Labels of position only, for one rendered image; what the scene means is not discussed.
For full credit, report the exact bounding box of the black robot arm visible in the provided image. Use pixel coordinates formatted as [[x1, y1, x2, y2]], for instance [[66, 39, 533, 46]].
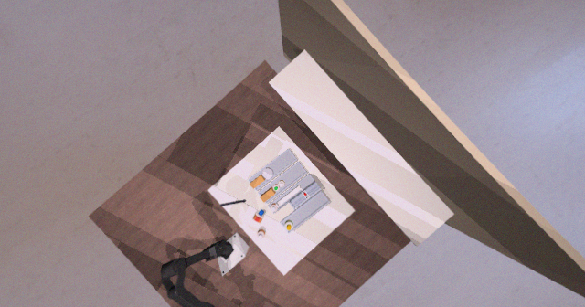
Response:
[[161, 239, 234, 307]]

